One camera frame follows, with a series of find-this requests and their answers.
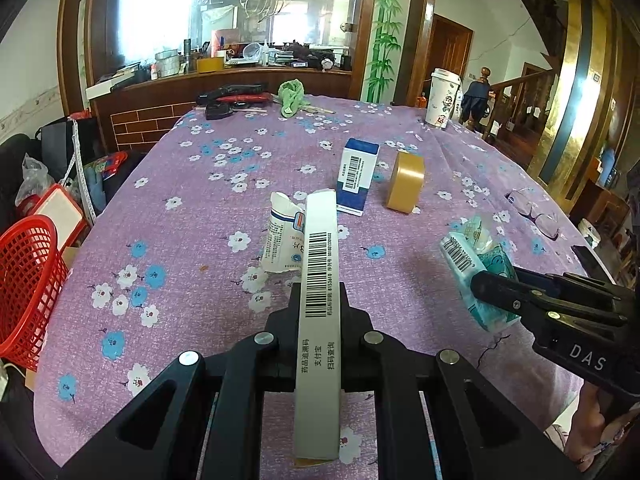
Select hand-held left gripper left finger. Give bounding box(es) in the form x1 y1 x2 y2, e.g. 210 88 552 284
60 280 306 480

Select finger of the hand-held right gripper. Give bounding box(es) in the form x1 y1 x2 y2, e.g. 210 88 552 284
470 270 556 323
515 266 621 295

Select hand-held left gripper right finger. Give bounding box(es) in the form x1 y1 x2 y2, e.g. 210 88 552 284
335 282 583 480

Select teal tissue packet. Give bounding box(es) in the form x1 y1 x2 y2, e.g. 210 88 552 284
440 215 521 333

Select long white barcode box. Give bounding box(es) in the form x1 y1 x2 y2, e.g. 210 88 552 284
292 188 343 468

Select red plastic mesh basket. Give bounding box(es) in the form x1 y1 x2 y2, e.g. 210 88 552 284
0 215 71 372

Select person's right forearm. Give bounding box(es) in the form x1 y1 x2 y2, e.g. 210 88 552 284
572 382 640 463

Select person's patterned clothing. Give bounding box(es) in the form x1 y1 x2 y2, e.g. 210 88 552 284
545 410 640 471

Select white squeeze tube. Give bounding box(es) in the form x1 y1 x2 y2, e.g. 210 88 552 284
261 191 307 274

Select eyeglasses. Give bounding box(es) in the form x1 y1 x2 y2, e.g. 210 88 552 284
506 187 561 241

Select brown tape roll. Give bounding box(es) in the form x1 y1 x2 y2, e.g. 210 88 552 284
385 151 426 212

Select blue and white box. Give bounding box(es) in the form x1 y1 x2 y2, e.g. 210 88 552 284
336 138 381 217

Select wooden stair railing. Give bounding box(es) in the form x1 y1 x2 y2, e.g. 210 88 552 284
482 67 558 146

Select dark hanging jacket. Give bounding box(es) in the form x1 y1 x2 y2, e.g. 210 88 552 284
461 80 491 123

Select printed white paper cup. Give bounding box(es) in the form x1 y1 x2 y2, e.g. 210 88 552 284
425 68 462 130

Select small black device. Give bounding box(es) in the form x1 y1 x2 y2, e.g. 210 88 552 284
205 101 236 121

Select green cloth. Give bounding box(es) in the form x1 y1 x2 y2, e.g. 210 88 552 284
277 78 307 120

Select cardboard box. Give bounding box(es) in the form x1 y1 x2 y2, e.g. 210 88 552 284
25 245 78 391

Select black and red tool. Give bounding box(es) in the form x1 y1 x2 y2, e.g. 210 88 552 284
196 82 268 106

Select red and blue bag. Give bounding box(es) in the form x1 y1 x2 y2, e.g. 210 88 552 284
82 151 131 211

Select brown wooden door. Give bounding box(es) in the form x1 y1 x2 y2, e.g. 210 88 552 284
422 14 473 106

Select red and white box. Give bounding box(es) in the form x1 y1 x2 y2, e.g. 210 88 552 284
17 184 88 253

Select wooden brick-pattern counter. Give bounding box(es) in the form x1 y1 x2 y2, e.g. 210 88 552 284
87 67 353 153

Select white measuring tape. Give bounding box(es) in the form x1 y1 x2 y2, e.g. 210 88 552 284
70 116 98 223

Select bamboo painted panel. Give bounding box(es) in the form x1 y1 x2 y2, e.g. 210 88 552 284
362 0 406 103

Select metal tin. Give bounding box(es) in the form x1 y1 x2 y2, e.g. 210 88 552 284
155 49 182 78

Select black bag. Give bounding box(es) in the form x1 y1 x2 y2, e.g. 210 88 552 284
40 117 98 181

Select clear plastic bag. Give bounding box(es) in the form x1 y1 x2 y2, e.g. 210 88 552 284
15 154 55 206

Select white flat box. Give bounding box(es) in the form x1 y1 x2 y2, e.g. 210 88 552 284
85 77 136 101

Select black sofa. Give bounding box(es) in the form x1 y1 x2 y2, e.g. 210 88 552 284
0 132 46 221

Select wood-framed glass partition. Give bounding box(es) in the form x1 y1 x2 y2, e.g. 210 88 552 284
57 0 441 106

